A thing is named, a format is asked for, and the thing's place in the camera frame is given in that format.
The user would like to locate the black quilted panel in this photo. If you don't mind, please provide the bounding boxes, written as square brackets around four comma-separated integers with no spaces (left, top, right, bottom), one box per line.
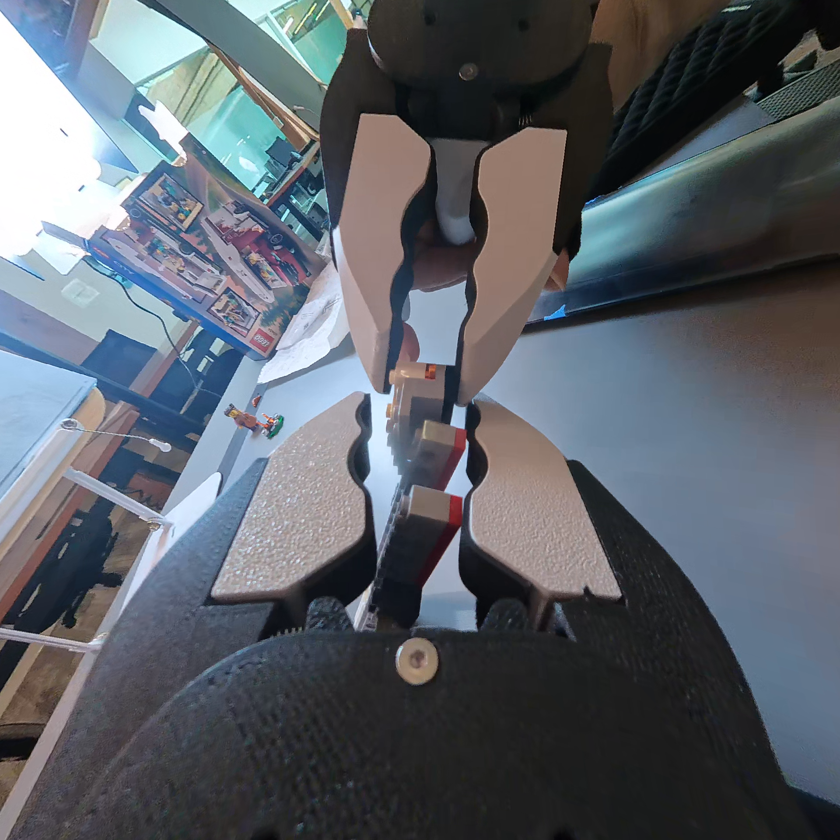
[591,0,840,198]

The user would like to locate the lego set box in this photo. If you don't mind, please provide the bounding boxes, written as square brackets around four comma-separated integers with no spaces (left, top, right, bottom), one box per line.
[88,152,329,361]

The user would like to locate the black office chair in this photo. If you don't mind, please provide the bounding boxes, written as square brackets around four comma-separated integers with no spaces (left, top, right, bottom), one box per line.
[10,499,129,634]

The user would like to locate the black power cable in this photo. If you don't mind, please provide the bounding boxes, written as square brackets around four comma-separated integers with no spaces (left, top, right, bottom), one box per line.
[85,256,227,398]

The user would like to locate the white printed paper bag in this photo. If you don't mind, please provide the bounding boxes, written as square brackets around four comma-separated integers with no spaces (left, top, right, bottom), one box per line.
[257,269,352,385]

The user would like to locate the dark glossy panel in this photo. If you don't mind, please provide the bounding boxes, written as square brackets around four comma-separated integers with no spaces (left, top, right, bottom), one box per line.
[567,92,840,306]

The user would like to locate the white book stand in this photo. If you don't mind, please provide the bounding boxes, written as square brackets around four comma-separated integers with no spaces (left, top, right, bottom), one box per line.
[0,387,227,657]

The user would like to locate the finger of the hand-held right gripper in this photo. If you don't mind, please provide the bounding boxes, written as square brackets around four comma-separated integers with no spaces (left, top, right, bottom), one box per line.
[331,113,439,396]
[451,126,571,406]

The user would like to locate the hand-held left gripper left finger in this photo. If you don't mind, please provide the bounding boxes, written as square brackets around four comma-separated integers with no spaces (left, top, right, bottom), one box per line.
[210,392,378,605]

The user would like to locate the person's right hand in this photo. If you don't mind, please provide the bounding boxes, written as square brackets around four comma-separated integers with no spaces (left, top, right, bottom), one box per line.
[397,220,572,362]

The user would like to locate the grey lego beam frame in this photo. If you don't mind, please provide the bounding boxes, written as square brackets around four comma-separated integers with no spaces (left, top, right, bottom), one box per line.
[371,420,468,632]

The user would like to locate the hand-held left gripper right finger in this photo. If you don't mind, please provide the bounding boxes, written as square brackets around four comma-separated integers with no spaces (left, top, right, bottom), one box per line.
[458,399,624,603]

